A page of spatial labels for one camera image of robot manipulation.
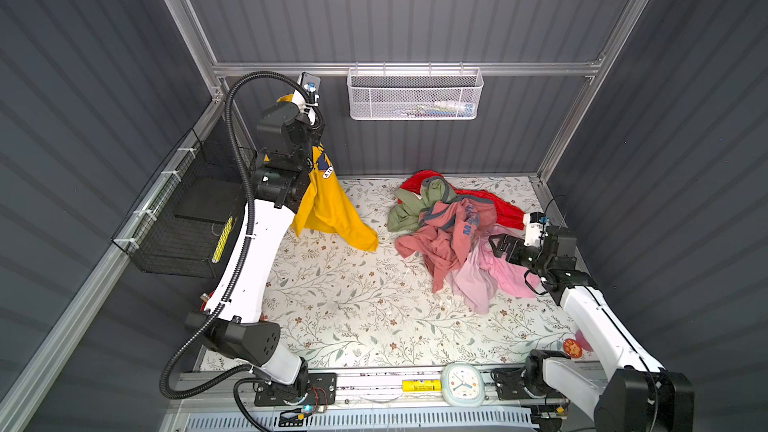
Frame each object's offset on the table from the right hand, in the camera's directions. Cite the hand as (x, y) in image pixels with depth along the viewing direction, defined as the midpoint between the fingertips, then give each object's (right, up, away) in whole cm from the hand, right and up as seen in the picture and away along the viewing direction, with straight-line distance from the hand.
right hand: (508, 243), depth 84 cm
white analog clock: (-16, -33, -12) cm, 39 cm away
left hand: (-55, +33, -22) cm, 67 cm away
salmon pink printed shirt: (-17, +2, +5) cm, 18 cm away
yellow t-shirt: (-52, +11, -1) cm, 54 cm away
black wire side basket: (-84, +7, -12) cm, 85 cm away
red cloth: (+9, +8, +23) cm, 26 cm away
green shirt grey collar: (-28, +7, +21) cm, 36 cm away
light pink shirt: (-6, -10, +4) cm, 13 cm away
